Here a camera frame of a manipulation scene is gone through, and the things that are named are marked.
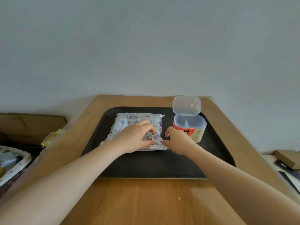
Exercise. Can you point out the white woven basket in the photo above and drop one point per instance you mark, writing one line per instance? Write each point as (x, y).
(11, 166)

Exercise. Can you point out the person's left thumb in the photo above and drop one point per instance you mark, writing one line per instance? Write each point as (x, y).
(146, 142)

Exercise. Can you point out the silver printed foil packet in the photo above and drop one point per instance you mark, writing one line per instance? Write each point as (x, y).
(131, 120)

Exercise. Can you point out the person's right thumb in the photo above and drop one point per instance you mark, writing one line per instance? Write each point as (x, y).
(168, 132)

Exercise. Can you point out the small brown cardboard box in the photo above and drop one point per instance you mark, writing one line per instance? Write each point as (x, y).
(287, 158)

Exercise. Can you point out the yellow snack wrapper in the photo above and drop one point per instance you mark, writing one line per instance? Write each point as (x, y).
(50, 137)

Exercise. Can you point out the black plastic tray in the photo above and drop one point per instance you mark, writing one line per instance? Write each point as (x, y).
(152, 161)

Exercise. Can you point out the dark printed booklet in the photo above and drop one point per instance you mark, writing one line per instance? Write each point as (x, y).
(289, 172)

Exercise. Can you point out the person's right forearm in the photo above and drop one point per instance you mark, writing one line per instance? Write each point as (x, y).
(236, 185)

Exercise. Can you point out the person's left hand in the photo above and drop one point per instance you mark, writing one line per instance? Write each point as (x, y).
(133, 136)

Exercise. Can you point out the person's left forearm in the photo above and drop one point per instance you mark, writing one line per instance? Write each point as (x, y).
(56, 185)

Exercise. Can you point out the clear plastic container with lid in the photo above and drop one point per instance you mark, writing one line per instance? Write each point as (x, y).
(190, 123)

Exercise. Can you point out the person's right hand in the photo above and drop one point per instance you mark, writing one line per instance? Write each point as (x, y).
(179, 142)

